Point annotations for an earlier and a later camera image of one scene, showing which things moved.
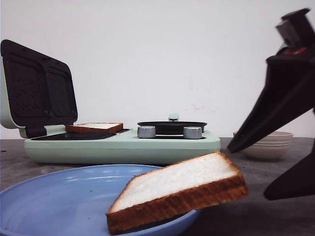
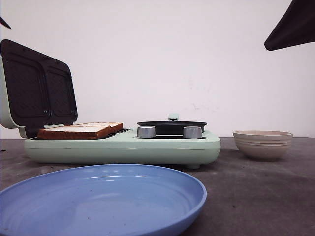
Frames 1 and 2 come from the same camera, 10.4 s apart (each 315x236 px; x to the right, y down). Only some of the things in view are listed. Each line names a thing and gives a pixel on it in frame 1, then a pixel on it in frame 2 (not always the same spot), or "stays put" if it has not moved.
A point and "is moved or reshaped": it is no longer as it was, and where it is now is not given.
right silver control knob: (192, 132) stays put
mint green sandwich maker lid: (36, 90) stays put
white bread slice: (94, 127) stays put
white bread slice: (157, 194) → (82, 132)
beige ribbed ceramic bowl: (274, 146) is moved or reshaped
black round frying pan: (173, 126) stays put
